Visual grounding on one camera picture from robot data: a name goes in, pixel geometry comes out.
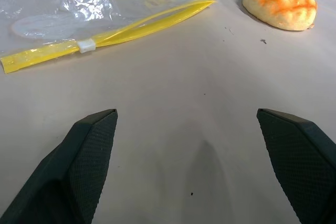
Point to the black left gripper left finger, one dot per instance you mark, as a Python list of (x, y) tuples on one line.
[(78, 161)]

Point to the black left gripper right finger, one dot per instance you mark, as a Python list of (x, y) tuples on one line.
[(296, 155)]

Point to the yellow item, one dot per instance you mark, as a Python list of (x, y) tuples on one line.
[(281, 3)]

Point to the clear zip bag yellow seal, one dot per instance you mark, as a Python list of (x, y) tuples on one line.
[(136, 28)]

